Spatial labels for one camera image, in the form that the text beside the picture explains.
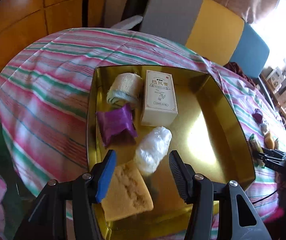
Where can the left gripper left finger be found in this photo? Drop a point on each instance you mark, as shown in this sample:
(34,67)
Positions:
(47,218)

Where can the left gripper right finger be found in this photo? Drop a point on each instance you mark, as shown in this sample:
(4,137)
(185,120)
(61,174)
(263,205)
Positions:
(238,218)

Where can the yellow sponge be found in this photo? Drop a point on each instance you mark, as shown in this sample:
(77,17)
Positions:
(269,141)

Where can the yellow green biscuit packet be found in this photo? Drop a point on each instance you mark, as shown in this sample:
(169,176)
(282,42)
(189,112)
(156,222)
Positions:
(256,148)

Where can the purple snack packet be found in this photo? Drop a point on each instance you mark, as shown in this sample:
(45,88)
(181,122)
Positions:
(114,122)
(257,116)

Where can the yellow sponge block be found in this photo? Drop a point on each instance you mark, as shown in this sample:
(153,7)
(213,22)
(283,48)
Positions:
(127,194)

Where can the white plastic ball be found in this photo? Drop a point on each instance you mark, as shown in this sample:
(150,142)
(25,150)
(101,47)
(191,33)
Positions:
(264,128)
(152,149)

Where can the large white medicine box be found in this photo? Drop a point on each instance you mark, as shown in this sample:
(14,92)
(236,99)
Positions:
(160,106)

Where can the beige bandage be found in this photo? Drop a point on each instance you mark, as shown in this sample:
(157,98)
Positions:
(125,89)

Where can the gold tin box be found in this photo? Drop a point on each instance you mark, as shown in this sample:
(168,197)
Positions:
(206,134)

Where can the striped bed sheet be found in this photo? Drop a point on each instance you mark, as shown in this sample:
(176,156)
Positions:
(44,96)

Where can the dark red cloth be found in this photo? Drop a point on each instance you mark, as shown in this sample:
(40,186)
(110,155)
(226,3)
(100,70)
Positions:
(235,68)

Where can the grey yellow blue chair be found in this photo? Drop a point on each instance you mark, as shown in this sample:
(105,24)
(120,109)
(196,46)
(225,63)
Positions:
(207,28)

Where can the wooden wardrobe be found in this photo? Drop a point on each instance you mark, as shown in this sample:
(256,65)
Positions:
(22,22)

